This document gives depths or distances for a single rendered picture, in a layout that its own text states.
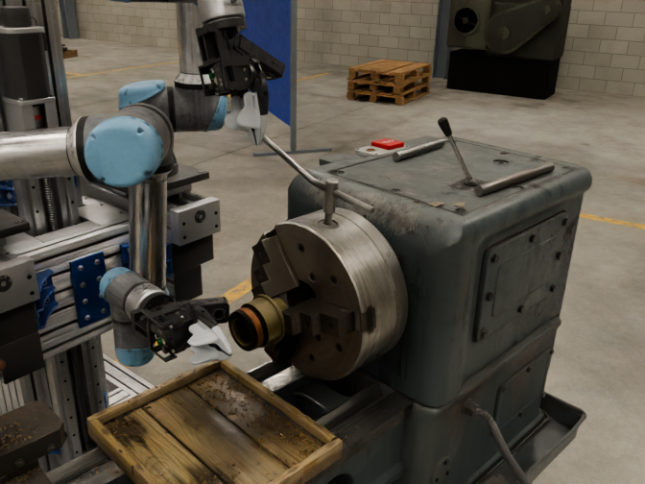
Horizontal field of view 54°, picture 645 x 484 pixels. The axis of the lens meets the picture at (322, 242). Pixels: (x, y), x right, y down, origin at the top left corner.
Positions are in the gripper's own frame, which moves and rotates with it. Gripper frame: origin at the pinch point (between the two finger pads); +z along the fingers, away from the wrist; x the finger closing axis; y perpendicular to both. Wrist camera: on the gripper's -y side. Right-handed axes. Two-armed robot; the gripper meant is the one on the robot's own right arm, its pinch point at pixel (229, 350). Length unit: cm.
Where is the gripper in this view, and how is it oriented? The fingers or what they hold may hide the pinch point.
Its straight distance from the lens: 107.5
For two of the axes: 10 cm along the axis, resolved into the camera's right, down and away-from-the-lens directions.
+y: -7.1, 2.6, -6.5
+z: 7.0, 3.0, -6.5
